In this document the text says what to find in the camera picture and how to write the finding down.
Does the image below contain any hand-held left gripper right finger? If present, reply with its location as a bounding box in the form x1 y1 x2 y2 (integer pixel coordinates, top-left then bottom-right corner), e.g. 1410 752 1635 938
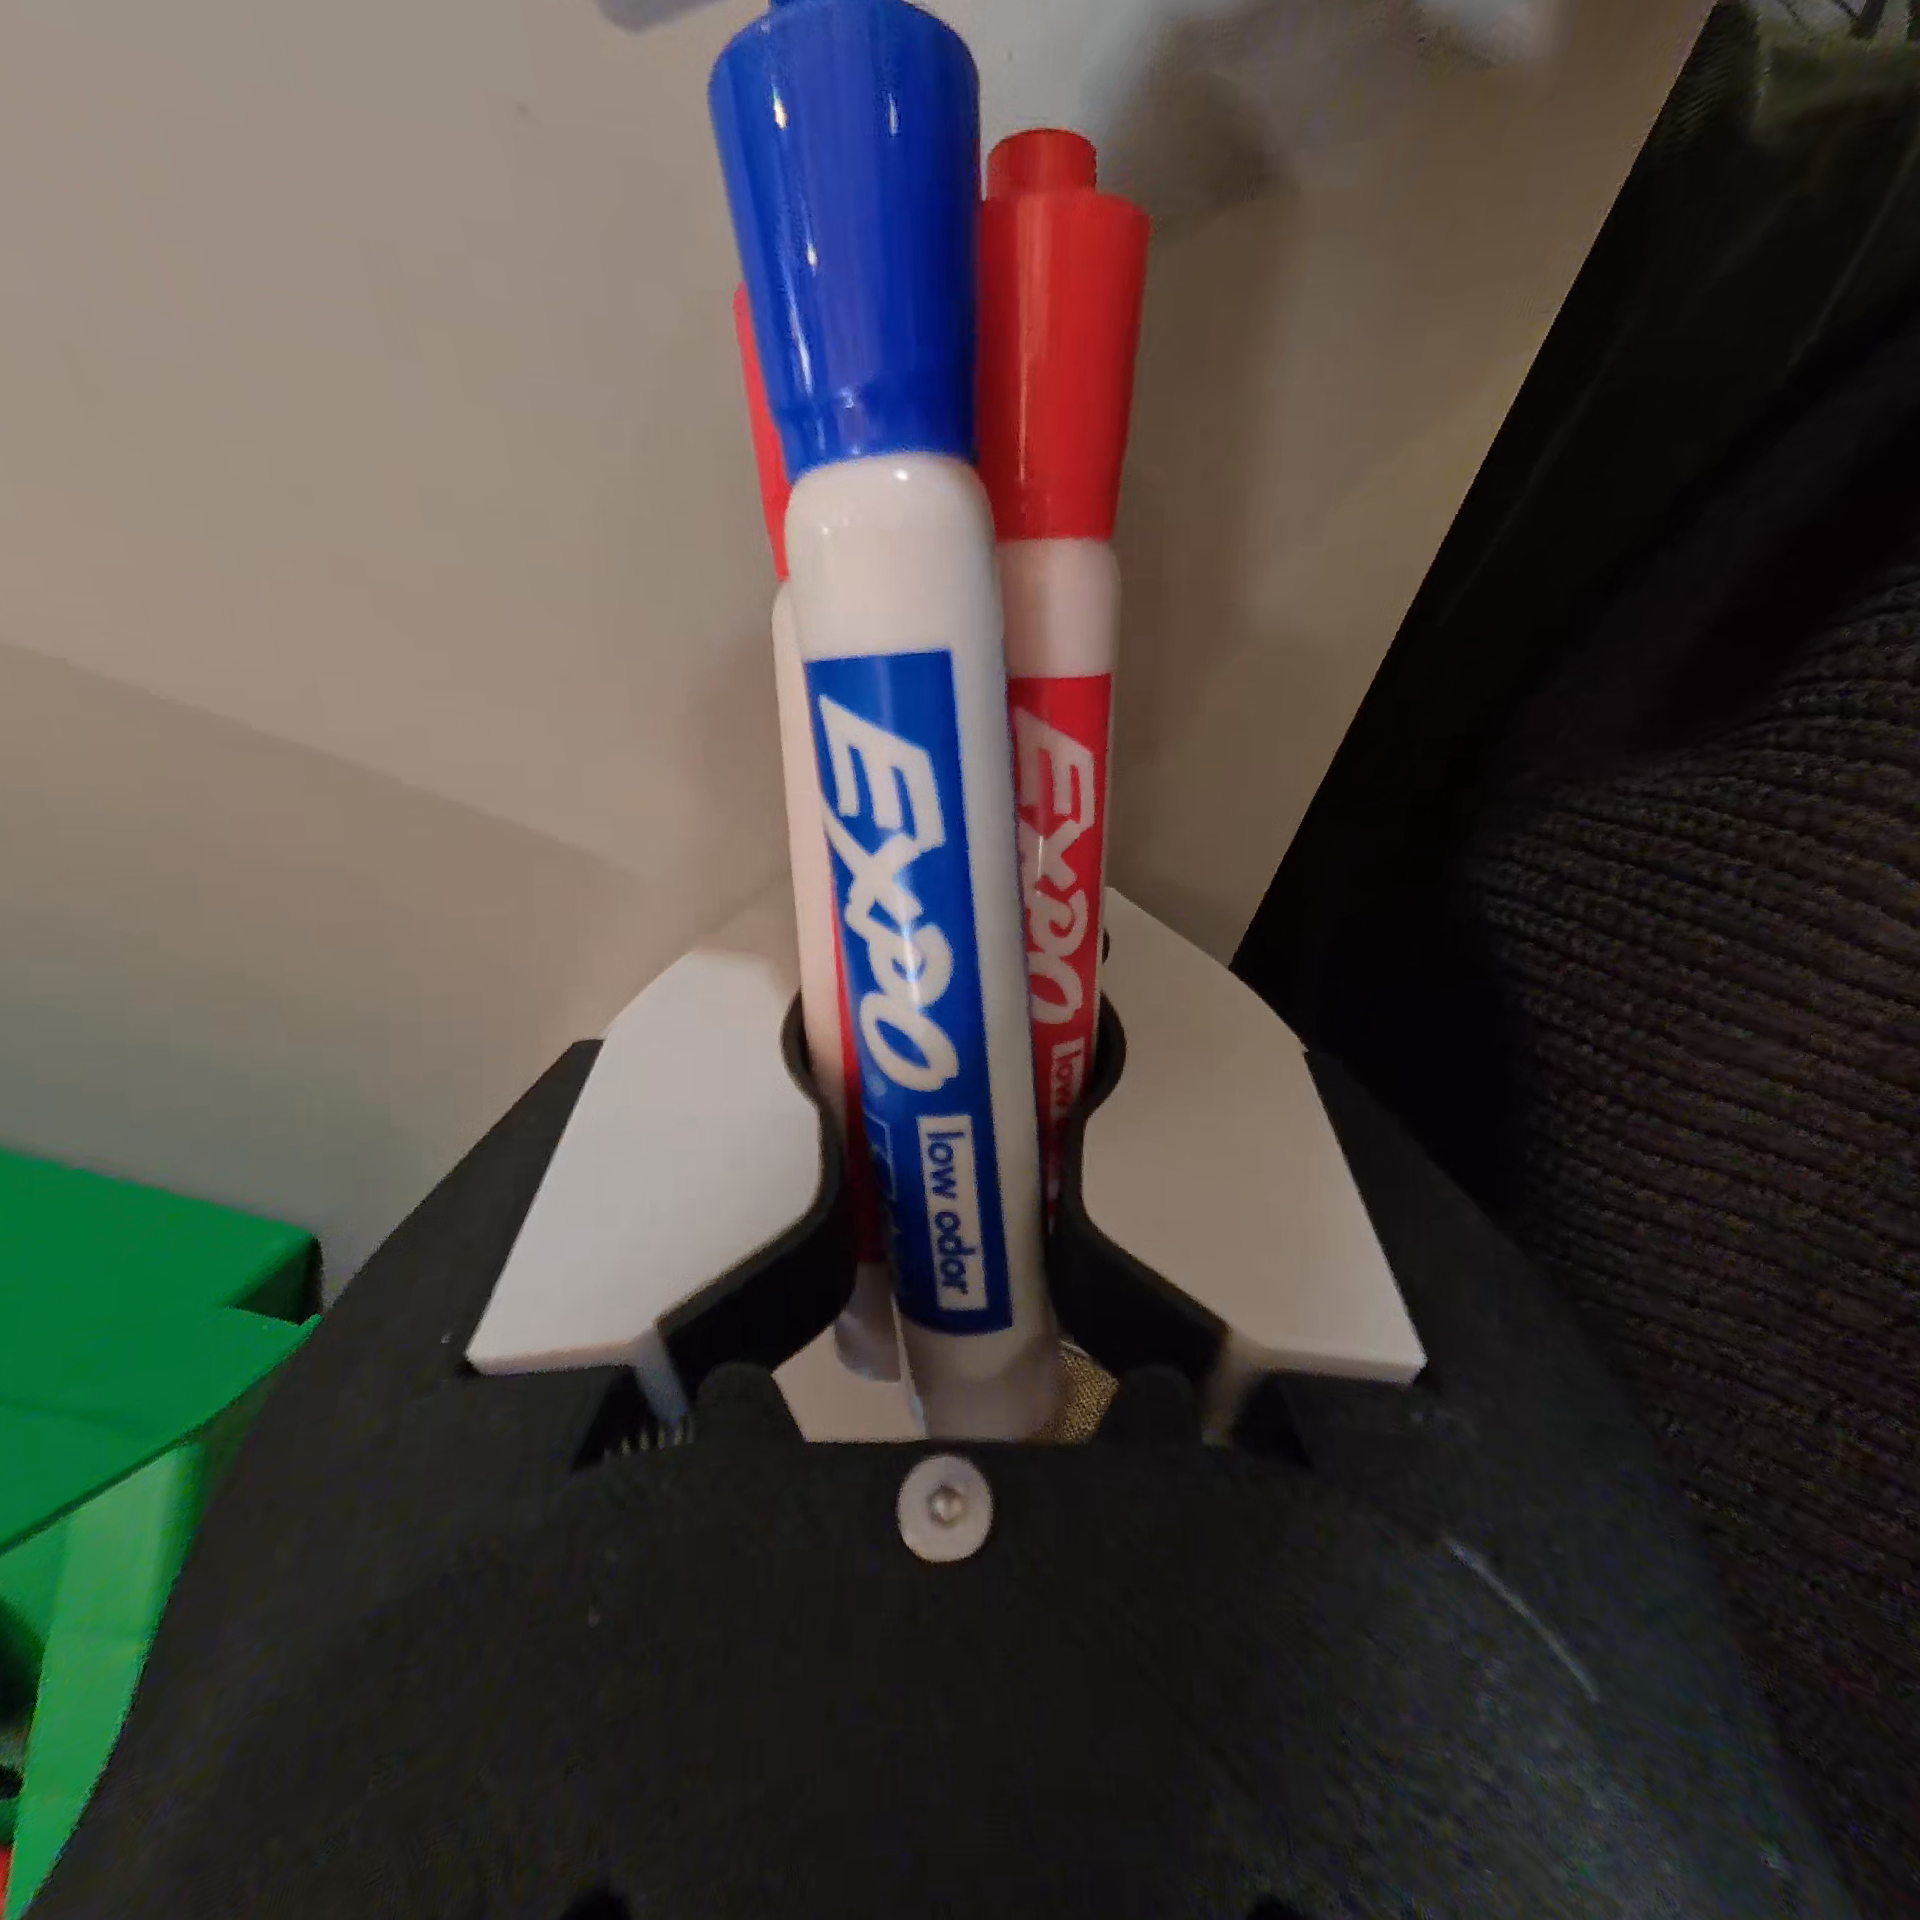
1051 916 1425 1432

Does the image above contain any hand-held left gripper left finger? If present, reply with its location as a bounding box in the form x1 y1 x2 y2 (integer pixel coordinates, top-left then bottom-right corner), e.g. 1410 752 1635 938
468 901 847 1418

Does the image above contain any green plastic bin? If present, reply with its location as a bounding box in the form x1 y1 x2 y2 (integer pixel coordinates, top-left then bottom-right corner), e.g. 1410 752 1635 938
0 1148 324 1920

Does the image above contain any blue dry-erase marker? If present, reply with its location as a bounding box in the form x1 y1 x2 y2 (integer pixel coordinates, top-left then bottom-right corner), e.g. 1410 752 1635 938
709 0 1063 1445

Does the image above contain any red dry-erase marker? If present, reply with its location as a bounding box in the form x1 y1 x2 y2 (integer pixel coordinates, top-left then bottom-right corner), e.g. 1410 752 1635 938
730 286 905 1381
977 125 1155 1212

